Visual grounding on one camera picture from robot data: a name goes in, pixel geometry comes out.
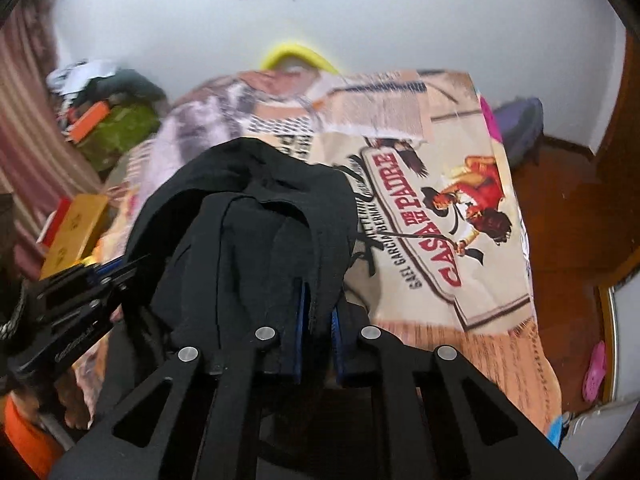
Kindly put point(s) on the striped maroon curtain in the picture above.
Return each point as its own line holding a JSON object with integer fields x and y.
{"x": 30, "y": 150}

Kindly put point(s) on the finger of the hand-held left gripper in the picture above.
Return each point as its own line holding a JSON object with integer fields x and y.
{"x": 75, "y": 305}
{"x": 112, "y": 271}

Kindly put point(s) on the grey rolled garment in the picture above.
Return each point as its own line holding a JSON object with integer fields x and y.
{"x": 137, "y": 86}

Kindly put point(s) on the brown wooden door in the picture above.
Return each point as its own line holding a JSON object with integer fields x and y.
{"x": 622, "y": 150}

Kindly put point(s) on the blue plastic item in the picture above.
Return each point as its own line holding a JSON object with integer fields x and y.
{"x": 556, "y": 430}

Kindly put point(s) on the yellow cardboard box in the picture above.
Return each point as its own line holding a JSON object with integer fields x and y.
{"x": 75, "y": 237}

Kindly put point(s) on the purple bag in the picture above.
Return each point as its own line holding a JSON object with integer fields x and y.
{"x": 520, "y": 130}

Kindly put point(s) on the black zip hoodie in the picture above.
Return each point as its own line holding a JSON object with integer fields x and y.
{"x": 260, "y": 220}

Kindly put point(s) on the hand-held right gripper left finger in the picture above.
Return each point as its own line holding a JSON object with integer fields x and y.
{"x": 301, "y": 332}

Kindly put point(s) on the pink cloth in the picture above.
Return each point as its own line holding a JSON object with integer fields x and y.
{"x": 491, "y": 117}

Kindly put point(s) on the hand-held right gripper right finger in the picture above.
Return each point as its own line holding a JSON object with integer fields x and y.
{"x": 339, "y": 345}

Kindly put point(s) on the white crumpled cloth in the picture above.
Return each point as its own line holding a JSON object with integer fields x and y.
{"x": 82, "y": 74}

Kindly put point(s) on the printed newspaper pattern blanket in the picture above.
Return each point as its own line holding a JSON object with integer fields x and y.
{"x": 425, "y": 260}

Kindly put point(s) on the white wardrobe sliding door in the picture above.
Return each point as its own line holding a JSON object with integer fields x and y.
{"x": 625, "y": 340}

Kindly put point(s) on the pink slipper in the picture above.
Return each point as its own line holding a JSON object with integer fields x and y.
{"x": 595, "y": 370}

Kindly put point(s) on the person's left hand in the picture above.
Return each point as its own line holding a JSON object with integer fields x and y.
{"x": 75, "y": 400}

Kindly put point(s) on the orange box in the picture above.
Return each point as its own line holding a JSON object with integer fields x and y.
{"x": 89, "y": 121}

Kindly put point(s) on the red box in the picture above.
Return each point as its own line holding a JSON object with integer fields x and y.
{"x": 56, "y": 222}

